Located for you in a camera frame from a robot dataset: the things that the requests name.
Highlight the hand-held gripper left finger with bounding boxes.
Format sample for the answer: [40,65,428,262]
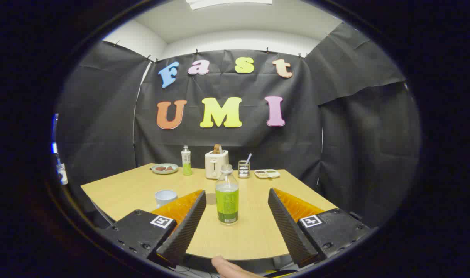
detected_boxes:
[102,189,207,269]

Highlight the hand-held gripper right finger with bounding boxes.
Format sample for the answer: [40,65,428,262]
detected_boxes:
[267,188,374,269]

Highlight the white cup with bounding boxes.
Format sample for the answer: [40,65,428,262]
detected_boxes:
[154,190,178,209]

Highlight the clear bottle with green juice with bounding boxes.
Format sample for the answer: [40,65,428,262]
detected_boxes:
[215,164,240,225]

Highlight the small green spray bottle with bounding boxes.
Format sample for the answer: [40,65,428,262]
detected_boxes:
[181,145,192,176]

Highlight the wooden table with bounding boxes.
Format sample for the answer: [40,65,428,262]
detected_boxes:
[80,163,338,261]

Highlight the white divided tray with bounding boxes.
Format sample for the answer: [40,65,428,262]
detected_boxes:
[254,169,281,179]

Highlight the pale green plate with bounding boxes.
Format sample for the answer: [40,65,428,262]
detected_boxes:
[151,163,179,175]

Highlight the white toaster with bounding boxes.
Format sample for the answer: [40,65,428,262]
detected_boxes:
[205,150,230,180]

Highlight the black backdrop cloth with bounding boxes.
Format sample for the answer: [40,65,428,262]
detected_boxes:
[54,21,423,228]

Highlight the white plastic object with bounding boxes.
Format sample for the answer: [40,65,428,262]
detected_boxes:
[56,163,69,185]

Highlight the ceiling light panel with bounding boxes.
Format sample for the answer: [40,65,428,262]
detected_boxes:
[186,0,273,10]

